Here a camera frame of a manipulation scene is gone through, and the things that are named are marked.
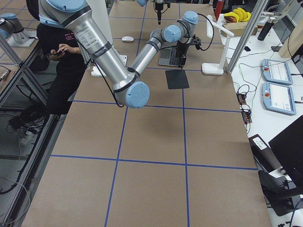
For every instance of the white computer mouse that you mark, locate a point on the white computer mouse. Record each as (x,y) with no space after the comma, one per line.
(127,39)

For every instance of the aluminium frame post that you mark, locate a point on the aluminium frame post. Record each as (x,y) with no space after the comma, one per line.
(258,9)

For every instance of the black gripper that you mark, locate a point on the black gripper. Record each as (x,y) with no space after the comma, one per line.
(183,48)
(159,13)

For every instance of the upper teach pendant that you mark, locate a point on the upper teach pendant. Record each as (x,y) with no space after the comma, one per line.
(276,72)

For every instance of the grey laptop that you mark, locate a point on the grey laptop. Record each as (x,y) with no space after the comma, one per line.
(168,57)

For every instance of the person in black shirt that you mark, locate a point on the person in black shirt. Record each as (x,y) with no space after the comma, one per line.
(59,45)

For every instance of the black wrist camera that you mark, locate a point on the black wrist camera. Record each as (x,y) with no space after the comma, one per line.
(196,42)

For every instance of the teach pendant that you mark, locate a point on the teach pendant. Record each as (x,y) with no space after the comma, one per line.
(278,98)
(276,72)

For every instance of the white desk lamp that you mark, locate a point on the white desk lamp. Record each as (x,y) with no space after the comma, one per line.
(217,52)

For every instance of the black monitor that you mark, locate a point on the black monitor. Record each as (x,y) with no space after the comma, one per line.
(287,146)

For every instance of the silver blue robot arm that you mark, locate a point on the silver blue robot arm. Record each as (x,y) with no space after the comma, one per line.
(90,25)
(12,29)

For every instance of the lower teach pendant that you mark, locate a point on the lower teach pendant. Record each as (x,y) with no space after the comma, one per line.
(278,98)

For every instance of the yellow bananas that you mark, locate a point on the yellow bananas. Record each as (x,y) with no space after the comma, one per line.
(237,15)

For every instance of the black mouse pad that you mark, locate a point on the black mouse pad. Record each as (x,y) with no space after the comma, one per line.
(176,79)

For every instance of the black bottle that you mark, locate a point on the black bottle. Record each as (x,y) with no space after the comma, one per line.
(266,28)

